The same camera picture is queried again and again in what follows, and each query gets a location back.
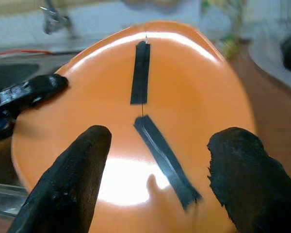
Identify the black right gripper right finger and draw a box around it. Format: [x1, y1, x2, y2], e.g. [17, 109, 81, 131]
[206, 126, 291, 233]

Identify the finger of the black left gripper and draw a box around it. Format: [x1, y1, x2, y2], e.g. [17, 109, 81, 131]
[0, 73, 69, 109]
[0, 109, 18, 141]

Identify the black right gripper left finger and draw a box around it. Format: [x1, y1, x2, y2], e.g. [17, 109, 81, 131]
[6, 124, 113, 233]

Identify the stainless steel double sink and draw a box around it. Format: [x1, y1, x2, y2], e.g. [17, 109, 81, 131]
[0, 43, 79, 217]

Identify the red thin tube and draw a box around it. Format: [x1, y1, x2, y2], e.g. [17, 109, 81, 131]
[0, 49, 52, 56]

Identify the metal sink faucet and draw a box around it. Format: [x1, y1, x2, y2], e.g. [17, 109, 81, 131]
[39, 0, 73, 35]

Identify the black tape strip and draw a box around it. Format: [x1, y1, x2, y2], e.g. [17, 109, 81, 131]
[129, 40, 151, 106]
[133, 115, 202, 211]

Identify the grey dish rack tray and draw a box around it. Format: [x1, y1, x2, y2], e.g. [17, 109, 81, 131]
[248, 23, 291, 94]

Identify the clear soap pump bottle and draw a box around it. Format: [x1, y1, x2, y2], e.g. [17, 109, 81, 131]
[200, 0, 248, 60]

